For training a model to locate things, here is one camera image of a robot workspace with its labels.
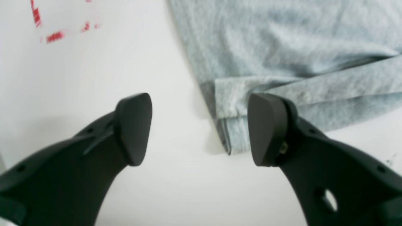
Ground grey t-shirt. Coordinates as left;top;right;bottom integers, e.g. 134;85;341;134
169;0;402;155

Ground image-right left gripper right finger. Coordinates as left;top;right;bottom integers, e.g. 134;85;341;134
247;93;402;226

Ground image-right left gripper left finger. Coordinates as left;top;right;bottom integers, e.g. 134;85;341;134
0;93;152;226

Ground red tape rectangle marking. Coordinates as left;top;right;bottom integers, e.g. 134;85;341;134
30;0;102;44

